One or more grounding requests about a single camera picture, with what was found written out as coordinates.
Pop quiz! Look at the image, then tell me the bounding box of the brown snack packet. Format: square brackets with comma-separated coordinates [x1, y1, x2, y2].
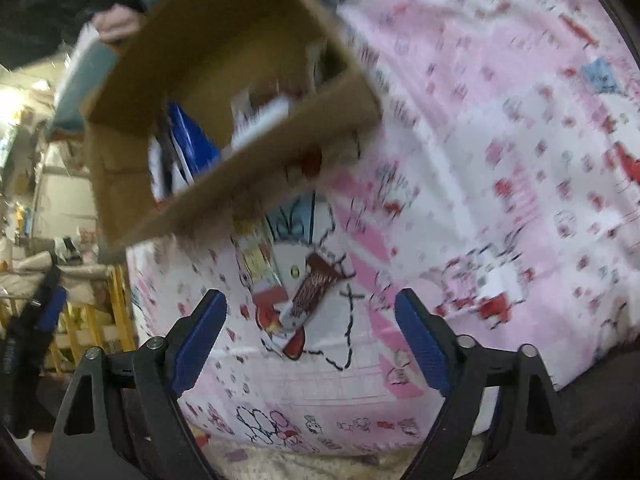
[277, 252, 357, 332]

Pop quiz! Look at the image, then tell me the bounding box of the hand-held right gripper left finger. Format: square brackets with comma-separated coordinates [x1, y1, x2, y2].
[45, 288, 229, 480]

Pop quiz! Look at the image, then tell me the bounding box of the brown cardboard box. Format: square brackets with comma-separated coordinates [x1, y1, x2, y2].
[81, 0, 385, 252]

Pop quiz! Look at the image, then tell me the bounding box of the white and yellow snack packet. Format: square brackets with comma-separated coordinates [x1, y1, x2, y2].
[234, 232, 285, 307]

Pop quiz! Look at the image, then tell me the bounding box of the pink cartoon printed blanket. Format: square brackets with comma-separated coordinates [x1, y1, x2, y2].
[125, 0, 640, 457]

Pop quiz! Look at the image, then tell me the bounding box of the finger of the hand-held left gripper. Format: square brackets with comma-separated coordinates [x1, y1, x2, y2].
[17, 264, 69, 342]

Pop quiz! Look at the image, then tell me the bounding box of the blue snack packet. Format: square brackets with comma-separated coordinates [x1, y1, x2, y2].
[165, 101, 224, 187]

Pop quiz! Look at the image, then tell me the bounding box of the black plastic bag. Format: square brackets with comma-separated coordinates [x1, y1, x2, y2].
[0, 0, 147, 69]

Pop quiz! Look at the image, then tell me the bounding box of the yellow metal rack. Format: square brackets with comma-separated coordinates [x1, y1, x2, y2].
[0, 264, 139, 373]

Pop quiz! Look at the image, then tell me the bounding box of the pink cloth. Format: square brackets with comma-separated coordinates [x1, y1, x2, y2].
[94, 2, 147, 47]

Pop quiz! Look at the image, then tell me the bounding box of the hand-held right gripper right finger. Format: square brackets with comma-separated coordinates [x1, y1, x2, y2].
[394, 287, 558, 480]

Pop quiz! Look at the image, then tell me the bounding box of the white fluffy rug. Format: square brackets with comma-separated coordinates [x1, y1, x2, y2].
[184, 439, 432, 480]

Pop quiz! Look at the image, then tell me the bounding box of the teal storage box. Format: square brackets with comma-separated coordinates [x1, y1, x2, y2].
[51, 24, 122, 132]

